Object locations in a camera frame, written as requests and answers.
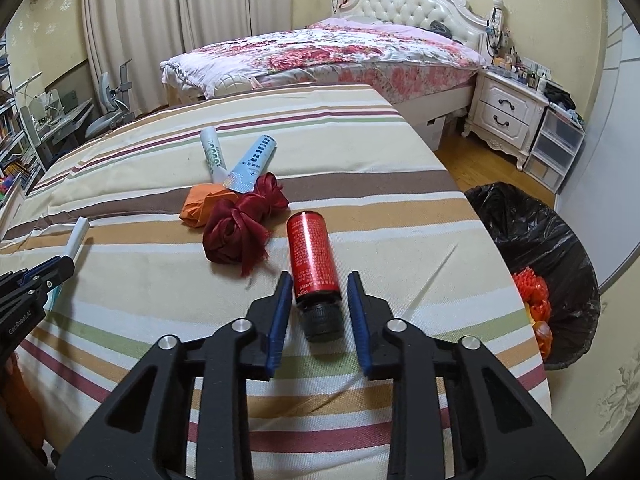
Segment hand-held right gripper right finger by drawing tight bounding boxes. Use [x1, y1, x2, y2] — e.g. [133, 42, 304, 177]
[346, 271, 586, 480]

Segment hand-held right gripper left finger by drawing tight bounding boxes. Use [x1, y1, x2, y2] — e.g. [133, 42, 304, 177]
[55, 271, 295, 480]

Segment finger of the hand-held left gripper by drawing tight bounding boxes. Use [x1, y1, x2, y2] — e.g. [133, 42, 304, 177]
[0, 270, 31, 292]
[27, 255, 77, 306]

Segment plain white tube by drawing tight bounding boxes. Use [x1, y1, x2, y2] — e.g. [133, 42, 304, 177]
[60, 217, 91, 267]

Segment red can with black cap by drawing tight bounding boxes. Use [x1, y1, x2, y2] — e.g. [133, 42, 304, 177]
[286, 212, 346, 343]

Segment red honeycomb paper decoration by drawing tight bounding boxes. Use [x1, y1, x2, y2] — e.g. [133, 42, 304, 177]
[512, 269, 552, 322]

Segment trash bin with black bag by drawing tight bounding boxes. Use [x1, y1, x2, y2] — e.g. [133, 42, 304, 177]
[464, 182, 601, 371]

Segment red ribbon flower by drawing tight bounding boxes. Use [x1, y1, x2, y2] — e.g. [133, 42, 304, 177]
[202, 172, 291, 278]

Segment white desk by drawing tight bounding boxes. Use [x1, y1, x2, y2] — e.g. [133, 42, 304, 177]
[20, 87, 97, 163]

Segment grey desk chair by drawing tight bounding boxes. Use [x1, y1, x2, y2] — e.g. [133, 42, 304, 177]
[85, 60, 137, 139]

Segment blue and silver tube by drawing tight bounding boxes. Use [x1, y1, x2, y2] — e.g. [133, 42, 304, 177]
[222, 134, 277, 194]

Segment white tube with green print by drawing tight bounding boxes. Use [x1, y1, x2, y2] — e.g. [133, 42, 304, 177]
[200, 127, 228, 184]

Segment white cardboard box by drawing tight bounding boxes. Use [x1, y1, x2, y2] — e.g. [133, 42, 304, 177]
[410, 112, 449, 152]

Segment beige curtain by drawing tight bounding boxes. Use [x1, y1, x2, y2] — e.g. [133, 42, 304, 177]
[82, 0, 188, 111]
[177, 0, 296, 56]

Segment white nightstand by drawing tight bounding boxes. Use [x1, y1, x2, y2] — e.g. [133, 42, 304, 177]
[461, 67, 550, 171]

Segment clear plastic drawer unit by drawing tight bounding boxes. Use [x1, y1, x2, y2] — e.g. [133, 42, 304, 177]
[524, 107, 586, 193]

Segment floral bedspread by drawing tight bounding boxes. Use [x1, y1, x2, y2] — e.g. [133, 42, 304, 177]
[160, 17, 488, 102]

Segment group of toiletry bottles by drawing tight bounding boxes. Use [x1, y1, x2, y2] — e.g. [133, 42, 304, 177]
[492, 45, 551, 89]

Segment dark clutter pile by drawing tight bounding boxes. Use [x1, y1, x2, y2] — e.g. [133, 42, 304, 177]
[542, 80, 586, 127]

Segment white wardrobe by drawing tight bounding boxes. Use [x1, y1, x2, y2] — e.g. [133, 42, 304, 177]
[554, 0, 640, 288]

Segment white tufted bed frame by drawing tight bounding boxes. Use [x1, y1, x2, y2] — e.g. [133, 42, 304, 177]
[162, 0, 493, 128]

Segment tangled charging cables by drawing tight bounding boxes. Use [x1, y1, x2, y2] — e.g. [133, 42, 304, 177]
[487, 0, 507, 57]

